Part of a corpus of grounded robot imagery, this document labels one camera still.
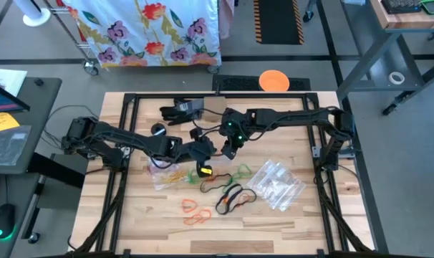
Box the grey cart leg with caster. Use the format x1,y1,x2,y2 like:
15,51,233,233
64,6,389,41
302,0,319,23

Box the orange rubber band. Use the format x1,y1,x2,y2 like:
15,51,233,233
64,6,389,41
183,208,213,226
222,192,252,206
181,198,198,214

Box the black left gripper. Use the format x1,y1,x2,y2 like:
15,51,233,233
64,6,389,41
182,128,226,178

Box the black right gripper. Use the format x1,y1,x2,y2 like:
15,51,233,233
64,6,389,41
220,108,258,161

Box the wooden top workbench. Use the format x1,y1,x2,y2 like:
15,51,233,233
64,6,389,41
337,0,434,115

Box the brown cardboard box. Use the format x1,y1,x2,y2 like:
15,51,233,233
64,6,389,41
203,96,228,115

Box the green rubber band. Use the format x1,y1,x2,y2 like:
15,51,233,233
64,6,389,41
186,169,201,186
231,163,253,181
221,175,234,193

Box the dark grey desk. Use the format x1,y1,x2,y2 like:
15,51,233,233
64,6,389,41
0,76,89,245

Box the white paper sheet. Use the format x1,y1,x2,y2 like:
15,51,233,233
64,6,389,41
0,67,28,97

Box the yellow sticky note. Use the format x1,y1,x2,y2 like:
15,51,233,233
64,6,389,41
0,112,21,133

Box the orange bowl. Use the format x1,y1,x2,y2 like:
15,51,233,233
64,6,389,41
259,70,291,92

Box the white tape roll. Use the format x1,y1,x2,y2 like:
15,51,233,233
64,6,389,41
388,71,406,86

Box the grey plastic bag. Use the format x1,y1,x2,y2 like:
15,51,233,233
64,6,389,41
0,125,32,166

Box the white round pedestal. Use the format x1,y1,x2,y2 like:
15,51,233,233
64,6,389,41
13,0,52,28

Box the floral fabric backdrop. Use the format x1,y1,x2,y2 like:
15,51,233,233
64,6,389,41
44,0,221,76

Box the pale pink cloth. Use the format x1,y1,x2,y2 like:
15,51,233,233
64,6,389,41
219,0,236,39

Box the hazard striped floor mat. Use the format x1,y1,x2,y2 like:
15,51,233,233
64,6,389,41
254,0,306,46

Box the wide black rubber band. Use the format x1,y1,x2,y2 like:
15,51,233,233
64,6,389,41
223,183,258,213
215,183,244,216
199,172,234,194

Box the floral print curtain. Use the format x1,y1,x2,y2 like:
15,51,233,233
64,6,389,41
62,0,222,69

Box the black keyboard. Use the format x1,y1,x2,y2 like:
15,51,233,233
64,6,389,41
380,0,424,15

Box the green tray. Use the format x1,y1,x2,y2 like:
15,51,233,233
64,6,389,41
420,0,434,16

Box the black computer mouse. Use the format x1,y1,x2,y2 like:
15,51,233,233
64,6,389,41
0,203,17,242

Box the computer monitor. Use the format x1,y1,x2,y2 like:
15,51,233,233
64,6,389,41
0,77,32,115

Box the black work gloves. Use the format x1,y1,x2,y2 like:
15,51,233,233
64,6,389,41
159,98,206,126

